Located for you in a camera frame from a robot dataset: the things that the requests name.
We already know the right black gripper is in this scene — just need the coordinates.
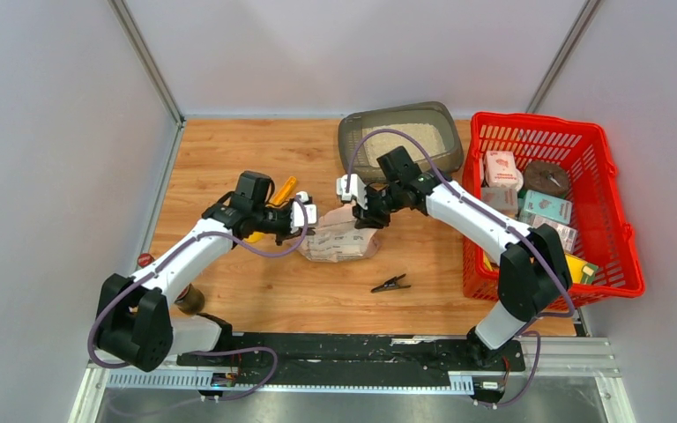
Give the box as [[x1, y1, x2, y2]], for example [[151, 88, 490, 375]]
[[353, 182, 405, 229]]

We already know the yellow plastic scoop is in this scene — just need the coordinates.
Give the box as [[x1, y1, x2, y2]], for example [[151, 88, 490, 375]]
[[245, 176, 298, 243]]

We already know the pink cat litter bag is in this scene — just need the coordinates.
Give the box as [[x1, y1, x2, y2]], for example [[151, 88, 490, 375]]
[[297, 204, 380, 263]]

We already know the black bag clip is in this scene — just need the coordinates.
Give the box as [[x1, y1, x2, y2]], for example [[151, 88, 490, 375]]
[[370, 273, 411, 293]]

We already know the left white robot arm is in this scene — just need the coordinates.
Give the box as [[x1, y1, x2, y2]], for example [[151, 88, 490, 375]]
[[87, 171, 318, 372]]

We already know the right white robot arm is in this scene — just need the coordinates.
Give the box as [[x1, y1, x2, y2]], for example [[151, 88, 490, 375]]
[[336, 147, 572, 369]]

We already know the grey litter box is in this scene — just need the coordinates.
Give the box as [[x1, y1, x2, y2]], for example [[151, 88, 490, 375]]
[[338, 101, 465, 183]]

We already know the grey pink box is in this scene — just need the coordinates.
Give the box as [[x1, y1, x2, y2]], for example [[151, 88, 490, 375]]
[[480, 187, 519, 218]]

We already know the teal box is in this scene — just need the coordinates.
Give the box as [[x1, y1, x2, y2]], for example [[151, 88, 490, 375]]
[[518, 190, 573, 226]]

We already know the pink white carton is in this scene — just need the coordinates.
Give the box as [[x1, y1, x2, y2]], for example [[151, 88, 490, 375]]
[[484, 151, 524, 191]]

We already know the cola bottle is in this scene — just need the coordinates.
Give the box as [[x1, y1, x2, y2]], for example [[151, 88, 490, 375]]
[[137, 253, 205, 315]]

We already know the red plastic basket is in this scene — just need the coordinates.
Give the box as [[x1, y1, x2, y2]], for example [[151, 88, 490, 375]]
[[462, 112, 645, 307]]

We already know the brown round tin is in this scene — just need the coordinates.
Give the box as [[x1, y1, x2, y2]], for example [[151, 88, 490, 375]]
[[523, 160, 570, 198]]

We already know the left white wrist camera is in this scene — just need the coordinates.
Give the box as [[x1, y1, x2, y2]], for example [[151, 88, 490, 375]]
[[290, 191, 318, 232]]

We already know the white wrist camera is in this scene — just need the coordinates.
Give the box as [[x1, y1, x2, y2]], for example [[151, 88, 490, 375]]
[[336, 174, 368, 210], [290, 191, 318, 232]]

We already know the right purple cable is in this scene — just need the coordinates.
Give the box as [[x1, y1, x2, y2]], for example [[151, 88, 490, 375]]
[[345, 129, 577, 410]]

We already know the purple cable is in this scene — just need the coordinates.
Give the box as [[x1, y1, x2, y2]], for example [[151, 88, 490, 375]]
[[87, 198, 310, 404], [345, 129, 577, 410]]

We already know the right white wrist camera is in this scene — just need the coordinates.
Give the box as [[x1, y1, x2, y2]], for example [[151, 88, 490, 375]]
[[336, 174, 368, 210]]

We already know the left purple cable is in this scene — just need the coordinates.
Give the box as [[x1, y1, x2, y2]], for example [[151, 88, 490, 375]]
[[87, 198, 310, 404]]

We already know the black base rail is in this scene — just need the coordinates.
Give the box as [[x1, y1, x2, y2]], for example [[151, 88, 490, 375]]
[[176, 332, 525, 388]]

